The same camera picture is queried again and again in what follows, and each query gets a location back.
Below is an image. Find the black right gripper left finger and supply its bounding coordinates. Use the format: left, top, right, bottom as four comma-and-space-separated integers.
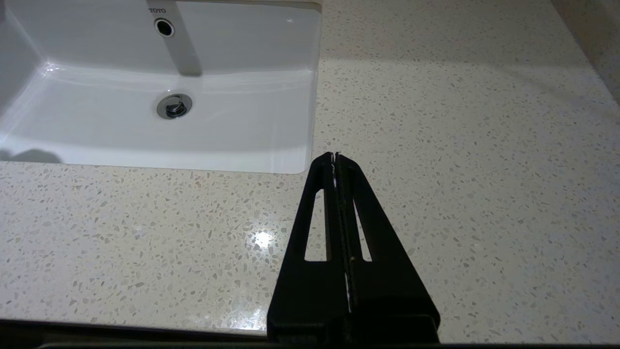
266, 152, 350, 341

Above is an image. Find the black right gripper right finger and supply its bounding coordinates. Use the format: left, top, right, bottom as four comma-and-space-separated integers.
334, 152, 440, 341

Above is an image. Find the white ceramic sink basin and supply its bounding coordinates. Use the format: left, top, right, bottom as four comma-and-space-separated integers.
0, 0, 323, 175

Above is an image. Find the chrome sink drain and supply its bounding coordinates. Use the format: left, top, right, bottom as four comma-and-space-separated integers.
156, 94, 193, 120

